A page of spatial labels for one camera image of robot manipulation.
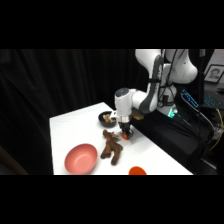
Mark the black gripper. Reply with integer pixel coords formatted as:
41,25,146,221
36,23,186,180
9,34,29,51
117,120,135,139

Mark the black bowl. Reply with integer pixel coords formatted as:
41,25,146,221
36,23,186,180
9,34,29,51
98,110,118,128

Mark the pink bowl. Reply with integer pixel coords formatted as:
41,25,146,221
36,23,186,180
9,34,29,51
64,143,99,175

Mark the brown moose plush toy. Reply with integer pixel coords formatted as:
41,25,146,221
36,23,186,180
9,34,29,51
100,129,124,166

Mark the black robot stand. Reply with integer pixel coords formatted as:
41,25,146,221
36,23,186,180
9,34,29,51
131,99,216,176

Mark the small orange dish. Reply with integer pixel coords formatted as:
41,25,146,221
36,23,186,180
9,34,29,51
128,165,148,176

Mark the small green light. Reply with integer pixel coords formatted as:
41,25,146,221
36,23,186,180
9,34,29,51
167,108,178,120

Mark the blue lit device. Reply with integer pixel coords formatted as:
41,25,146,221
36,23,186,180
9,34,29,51
180,88,201,110

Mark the black curtain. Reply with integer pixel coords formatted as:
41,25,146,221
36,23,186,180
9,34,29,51
0,49,158,176

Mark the dark device with teal lights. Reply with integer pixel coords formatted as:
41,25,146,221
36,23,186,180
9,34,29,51
202,92,224,110

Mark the framed picture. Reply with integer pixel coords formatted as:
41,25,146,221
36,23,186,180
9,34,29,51
203,64,224,84

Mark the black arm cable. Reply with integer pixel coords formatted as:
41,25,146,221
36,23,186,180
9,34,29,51
159,49,183,103

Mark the yellow cable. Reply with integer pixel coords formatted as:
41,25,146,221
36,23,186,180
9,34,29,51
208,108,224,152

